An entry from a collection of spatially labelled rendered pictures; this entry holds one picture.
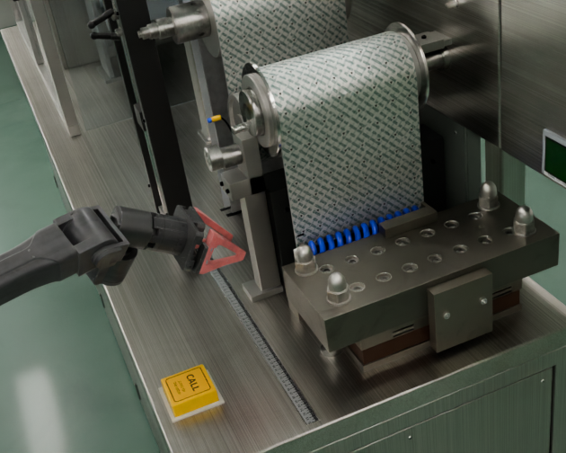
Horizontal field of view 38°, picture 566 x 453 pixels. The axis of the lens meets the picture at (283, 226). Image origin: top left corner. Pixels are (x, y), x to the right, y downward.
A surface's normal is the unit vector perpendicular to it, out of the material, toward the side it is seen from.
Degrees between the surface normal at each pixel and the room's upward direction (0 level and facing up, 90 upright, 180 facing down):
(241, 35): 92
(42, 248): 29
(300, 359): 0
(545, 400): 90
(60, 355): 0
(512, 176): 90
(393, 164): 90
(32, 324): 0
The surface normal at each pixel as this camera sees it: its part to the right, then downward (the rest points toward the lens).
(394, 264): -0.14, -0.85
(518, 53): -0.91, 0.31
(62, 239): 0.19, -0.58
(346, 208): 0.38, 0.43
